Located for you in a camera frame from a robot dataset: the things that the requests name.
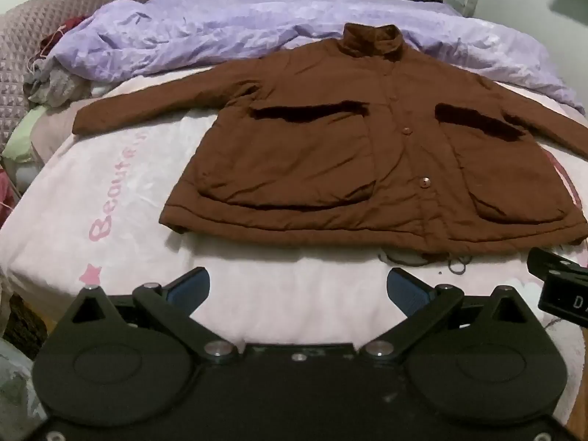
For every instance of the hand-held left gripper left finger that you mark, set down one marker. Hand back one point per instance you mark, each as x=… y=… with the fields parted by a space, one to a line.
x=189 y=287

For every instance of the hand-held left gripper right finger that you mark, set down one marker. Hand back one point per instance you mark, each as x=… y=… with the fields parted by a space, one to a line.
x=406 y=291

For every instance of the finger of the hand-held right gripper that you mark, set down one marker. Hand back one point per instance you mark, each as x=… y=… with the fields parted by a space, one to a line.
x=553 y=261

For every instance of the brown jacket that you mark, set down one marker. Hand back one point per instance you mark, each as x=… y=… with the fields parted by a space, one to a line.
x=349 y=156

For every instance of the pile of mixed clothes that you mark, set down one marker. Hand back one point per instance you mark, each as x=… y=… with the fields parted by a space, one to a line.
x=50 y=82

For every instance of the pink printed blanket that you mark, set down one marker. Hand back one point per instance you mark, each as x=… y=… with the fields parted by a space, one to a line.
x=115 y=202

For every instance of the light green cloth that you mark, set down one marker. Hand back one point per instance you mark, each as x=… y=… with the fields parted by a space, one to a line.
x=23 y=135

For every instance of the purple quilt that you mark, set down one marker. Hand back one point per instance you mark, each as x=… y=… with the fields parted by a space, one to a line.
x=239 y=27

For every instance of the mauve quilted headboard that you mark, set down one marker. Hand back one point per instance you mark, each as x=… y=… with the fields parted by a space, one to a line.
x=32 y=32

